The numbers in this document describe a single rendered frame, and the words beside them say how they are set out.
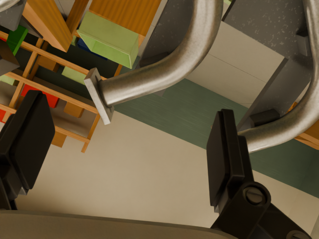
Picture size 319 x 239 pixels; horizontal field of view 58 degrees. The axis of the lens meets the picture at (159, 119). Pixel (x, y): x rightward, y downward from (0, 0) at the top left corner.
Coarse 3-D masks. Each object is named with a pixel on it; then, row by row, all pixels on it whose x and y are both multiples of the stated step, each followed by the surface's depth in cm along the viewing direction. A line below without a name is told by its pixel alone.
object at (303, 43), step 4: (300, 32) 34; (304, 32) 34; (296, 36) 35; (300, 36) 34; (304, 36) 33; (308, 36) 33; (300, 40) 34; (304, 40) 33; (308, 40) 33; (300, 44) 34; (304, 44) 33; (308, 44) 33; (300, 48) 35; (304, 48) 34; (308, 48) 33; (300, 52) 35; (304, 52) 34; (308, 52) 34
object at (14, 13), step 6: (24, 0) 31; (12, 6) 29; (18, 6) 31; (24, 6) 32; (0, 12) 31; (6, 12) 31; (12, 12) 31; (18, 12) 31; (0, 18) 31; (6, 18) 31; (12, 18) 32; (18, 18) 32; (0, 24) 32; (6, 24) 32; (12, 24) 32; (18, 24) 33; (12, 30) 32
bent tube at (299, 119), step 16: (304, 0) 30; (304, 96) 35; (288, 112) 36; (304, 112) 34; (256, 128) 36; (272, 128) 35; (288, 128) 35; (304, 128) 35; (256, 144) 35; (272, 144) 36
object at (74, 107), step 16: (0, 32) 497; (32, 48) 507; (32, 64) 517; (48, 64) 524; (64, 64) 523; (0, 80) 508; (16, 80) 519; (32, 80) 560; (80, 80) 534; (16, 96) 511; (48, 96) 527; (64, 96) 522; (0, 112) 513; (80, 112) 539; (96, 112) 538
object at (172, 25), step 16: (176, 0) 31; (192, 0) 31; (160, 16) 32; (176, 16) 32; (160, 32) 33; (176, 32) 33; (144, 48) 35; (160, 48) 34; (144, 64) 32; (160, 96) 36
